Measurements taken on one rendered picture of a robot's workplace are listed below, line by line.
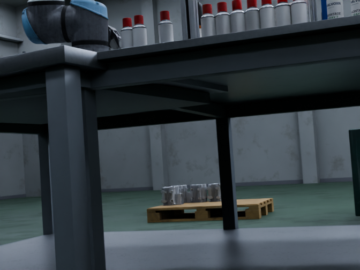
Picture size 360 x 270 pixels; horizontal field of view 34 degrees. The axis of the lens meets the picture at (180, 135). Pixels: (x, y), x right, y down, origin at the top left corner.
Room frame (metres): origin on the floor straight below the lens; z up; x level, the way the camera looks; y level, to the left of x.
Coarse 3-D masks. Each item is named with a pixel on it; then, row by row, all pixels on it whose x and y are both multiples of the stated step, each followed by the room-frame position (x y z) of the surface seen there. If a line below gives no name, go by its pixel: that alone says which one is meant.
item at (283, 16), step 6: (282, 0) 1.93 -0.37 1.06; (276, 6) 1.93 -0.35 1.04; (282, 6) 1.92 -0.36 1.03; (288, 6) 1.92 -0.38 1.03; (276, 12) 1.93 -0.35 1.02; (282, 12) 1.92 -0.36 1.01; (288, 12) 1.92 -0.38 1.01; (276, 18) 1.94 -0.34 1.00; (282, 18) 1.92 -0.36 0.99; (288, 18) 1.92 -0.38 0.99; (276, 24) 1.94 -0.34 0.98; (282, 24) 1.92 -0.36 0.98; (288, 24) 1.92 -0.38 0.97
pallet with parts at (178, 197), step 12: (168, 192) 6.05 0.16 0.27; (180, 192) 6.27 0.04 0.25; (192, 192) 6.23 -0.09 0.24; (204, 192) 6.22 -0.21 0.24; (216, 192) 6.14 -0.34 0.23; (168, 204) 6.04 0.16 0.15; (180, 204) 6.05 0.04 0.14; (192, 204) 5.98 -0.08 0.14; (204, 204) 5.87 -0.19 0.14; (216, 204) 5.75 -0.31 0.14; (240, 204) 5.55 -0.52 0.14; (252, 204) 5.49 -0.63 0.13; (264, 204) 5.71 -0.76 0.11; (156, 216) 5.79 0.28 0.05; (168, 216) 6.10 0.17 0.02; (180, 216) 6.05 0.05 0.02; (192, 216) 6.01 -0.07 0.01; (204, 216) 5.63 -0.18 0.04; (216, 216) 5.93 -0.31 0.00; (240, 216) 5.59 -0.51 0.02; (252, 216) 5.48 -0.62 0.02
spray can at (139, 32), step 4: (136, 16) 2.10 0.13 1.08; (140, 16) 2.10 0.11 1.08; (136, 20) 2.10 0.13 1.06; (140, 20) 2.10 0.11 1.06; (136, 24) 2.10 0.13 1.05; (140, 24) 2.10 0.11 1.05; (132, 28) 2.10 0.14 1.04; (136, 28) 2.09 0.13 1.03; (140, 28) 2.09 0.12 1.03; (144, 28) 2.10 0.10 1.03; (132, 32) 2.11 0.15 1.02; (136, 32) 2.09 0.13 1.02; (140, 32) 2.09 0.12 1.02; (144, 32) 2.10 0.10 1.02; (136, 36) 2.09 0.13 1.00; (140, 36) 2.09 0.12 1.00; (144, 36) 2.10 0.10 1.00; (136, 40) 2.09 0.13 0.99; (140, 40) 2.09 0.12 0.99; (144, 40) 2.09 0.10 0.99; (136, 44) 2.09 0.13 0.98; (140, 44) 2.09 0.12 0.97; (144, 44) 2.09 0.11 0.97
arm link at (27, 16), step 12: (36, 0) 1.81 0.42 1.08; (48, 0) 1.81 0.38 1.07; (60, 0) 1.84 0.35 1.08; (24, 12) 1.84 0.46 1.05; (36, 12) 1.82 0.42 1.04; (48, 12) 1.82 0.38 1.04; (60, 12) 1.82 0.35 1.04; (24, 24) 1.83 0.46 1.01; (36, 24) 1.83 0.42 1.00; (48, 24) 1.82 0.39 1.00; (60, 24) 1.82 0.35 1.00; (36, 36) 1.84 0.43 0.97; (48, 36) 1.84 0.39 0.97; (60, 36) 1.84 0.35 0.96
